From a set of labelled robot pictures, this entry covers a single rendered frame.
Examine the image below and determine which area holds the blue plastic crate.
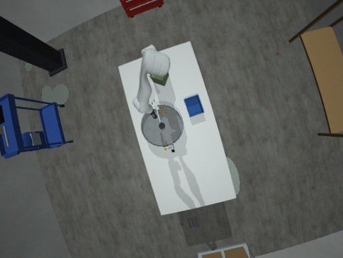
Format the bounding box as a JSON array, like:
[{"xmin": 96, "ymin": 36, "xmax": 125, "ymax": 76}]
[{"xmin": 184, "ymin": 94, "xmax": 204, "ymax": 117}]

